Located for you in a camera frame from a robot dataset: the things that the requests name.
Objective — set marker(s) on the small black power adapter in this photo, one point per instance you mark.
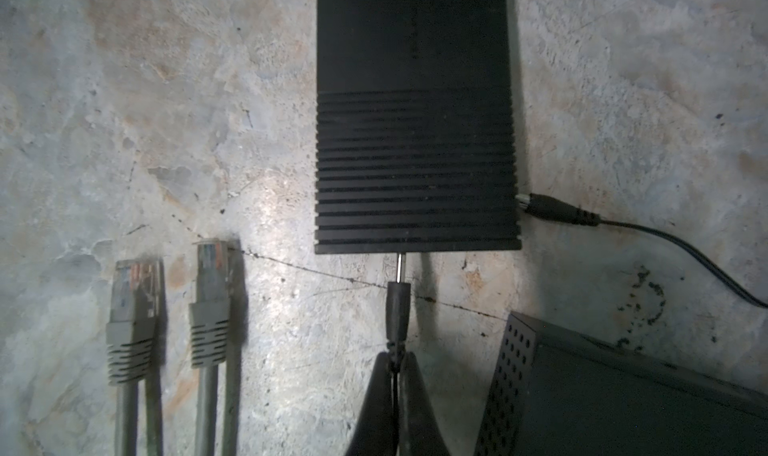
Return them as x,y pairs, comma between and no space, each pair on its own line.
397,314

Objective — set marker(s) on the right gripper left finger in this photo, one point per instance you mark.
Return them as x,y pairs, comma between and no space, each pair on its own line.
375,430

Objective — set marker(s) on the large black network switch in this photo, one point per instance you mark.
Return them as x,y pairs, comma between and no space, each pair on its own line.
559,392

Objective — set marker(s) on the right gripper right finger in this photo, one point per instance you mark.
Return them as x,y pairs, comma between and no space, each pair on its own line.
418,431

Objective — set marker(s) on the small black ribbed switch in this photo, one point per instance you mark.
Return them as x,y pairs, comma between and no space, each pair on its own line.
415,142

